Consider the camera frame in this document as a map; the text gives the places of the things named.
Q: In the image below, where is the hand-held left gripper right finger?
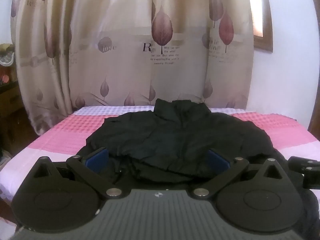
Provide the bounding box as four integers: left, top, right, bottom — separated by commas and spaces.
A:
191, 149, 288, 200

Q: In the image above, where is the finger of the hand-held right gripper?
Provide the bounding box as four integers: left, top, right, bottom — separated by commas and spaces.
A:
287, 156, 320, 189

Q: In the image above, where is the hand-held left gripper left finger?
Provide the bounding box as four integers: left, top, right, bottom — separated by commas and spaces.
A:
32, 148, 123, 200

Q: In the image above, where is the black jacket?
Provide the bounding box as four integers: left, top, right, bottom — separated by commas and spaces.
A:
75, 98, 304, 190

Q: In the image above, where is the pink checked blanket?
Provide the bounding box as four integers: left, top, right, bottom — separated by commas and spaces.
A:
0, 105, 320, 230

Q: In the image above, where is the dark wooden board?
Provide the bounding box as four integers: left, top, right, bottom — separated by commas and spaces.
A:
308, 114, 320, 142

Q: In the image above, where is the brown wooden cabinet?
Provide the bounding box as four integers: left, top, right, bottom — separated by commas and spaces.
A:
0, 79, 32, 157

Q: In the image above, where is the beige leaf print curtain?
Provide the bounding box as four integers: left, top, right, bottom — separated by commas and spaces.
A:
10, 0, 255, 137

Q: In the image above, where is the white lace basket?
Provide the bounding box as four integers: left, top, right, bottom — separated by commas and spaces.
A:
0, 44, 15, 67

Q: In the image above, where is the brown wooden window frame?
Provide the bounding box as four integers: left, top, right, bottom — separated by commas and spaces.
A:
246, 0, 273, 53

